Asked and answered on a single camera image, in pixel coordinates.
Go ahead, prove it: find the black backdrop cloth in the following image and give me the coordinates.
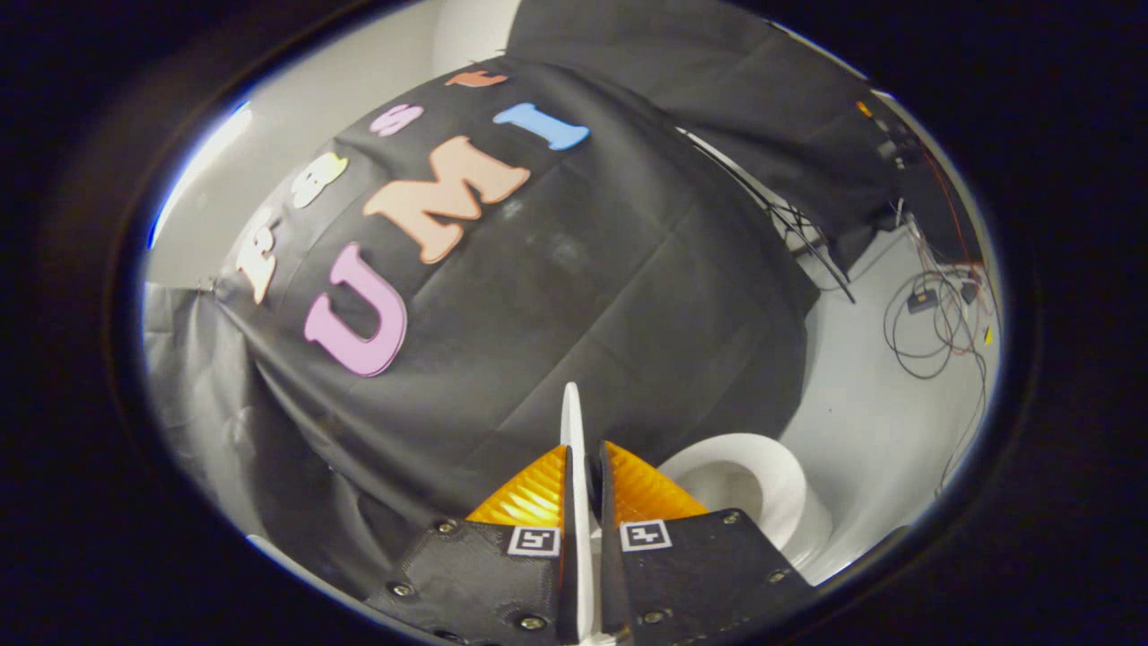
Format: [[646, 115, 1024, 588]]
[[143, 0, 907, 602]]

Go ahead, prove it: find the tangle of thin cables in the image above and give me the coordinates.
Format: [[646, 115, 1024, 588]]
[[883, 197, 1001, 494]]

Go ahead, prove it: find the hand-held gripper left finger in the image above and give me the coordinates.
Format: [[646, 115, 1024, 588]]
[[363, 444, 579, 646]]

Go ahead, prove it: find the dark equipment case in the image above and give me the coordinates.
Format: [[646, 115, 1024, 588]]
[[852, 90, 978, 261]]

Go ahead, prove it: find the black tripod light stand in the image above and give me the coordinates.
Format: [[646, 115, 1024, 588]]
[[682, 130, 857, 306]]

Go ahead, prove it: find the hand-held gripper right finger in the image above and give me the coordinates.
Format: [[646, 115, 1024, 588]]
[[596, 440, 817, 646]]

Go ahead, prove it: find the white toilet bowl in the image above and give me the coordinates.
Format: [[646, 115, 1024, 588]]
[[659, 432, 835, 571]]

